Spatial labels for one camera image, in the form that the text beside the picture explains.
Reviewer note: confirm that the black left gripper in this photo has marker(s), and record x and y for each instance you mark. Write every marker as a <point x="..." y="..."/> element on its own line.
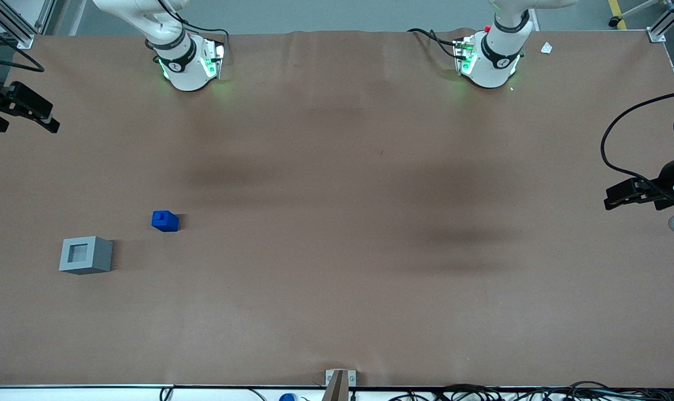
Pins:
<point x="666" y="186"/>

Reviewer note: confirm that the blue plastic insert part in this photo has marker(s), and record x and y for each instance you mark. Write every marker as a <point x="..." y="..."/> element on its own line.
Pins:
<point x="166" y="221"/>

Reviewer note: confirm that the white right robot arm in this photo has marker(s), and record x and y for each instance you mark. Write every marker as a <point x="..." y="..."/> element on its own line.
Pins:
<point x="187" y="71"/>

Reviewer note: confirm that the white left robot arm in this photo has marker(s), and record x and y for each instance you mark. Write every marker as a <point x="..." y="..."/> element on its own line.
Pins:
<point x="491" y="68"/>

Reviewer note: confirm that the gray square base block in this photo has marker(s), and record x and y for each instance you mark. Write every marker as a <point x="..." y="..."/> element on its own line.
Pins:
<point x="94" y="257"/>

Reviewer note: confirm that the small white paper scrap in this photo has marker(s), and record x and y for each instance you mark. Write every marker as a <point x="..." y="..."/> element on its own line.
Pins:
<point x="546" y="48"/>

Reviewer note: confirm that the stand leg with caster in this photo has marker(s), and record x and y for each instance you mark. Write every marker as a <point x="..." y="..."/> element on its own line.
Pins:
<point x="614" y="22"/>

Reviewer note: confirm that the brown table cover sheet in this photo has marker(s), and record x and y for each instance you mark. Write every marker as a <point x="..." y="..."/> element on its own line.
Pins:
<point x="336" y="234"/>

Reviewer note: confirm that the small blue round cap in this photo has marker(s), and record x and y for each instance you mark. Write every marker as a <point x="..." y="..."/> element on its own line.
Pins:
<point x="287" y="397"/>

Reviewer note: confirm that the aluminium frame post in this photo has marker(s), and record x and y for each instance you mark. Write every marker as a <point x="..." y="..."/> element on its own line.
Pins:
<point x="14" y="25"/>
<point x="670" y="19"/>

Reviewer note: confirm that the gray camera mount bracket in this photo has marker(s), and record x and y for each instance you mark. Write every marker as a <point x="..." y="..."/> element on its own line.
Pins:
<point x="340" y="384"/>

